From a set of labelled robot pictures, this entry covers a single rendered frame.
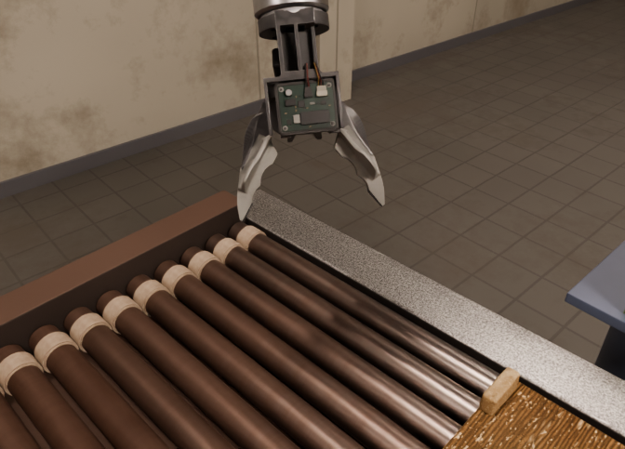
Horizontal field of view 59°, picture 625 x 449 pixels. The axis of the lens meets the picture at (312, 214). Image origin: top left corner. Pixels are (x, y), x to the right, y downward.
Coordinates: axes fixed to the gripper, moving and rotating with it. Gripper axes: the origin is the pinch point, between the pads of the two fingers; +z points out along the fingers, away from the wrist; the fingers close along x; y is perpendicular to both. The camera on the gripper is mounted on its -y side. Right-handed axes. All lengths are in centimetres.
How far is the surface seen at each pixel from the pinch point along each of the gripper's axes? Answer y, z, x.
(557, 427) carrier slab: 2.1, 26.1, 24.4
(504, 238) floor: -184, 39, 92
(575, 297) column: -26, 21, 41
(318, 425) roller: -1.2, 24.2, -1.8
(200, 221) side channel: -33.3, 2.6, -17.5
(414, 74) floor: -376, -61, 104
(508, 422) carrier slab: 1.3, 25.3, 19.2
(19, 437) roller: -1.6, 21.6, -35.2
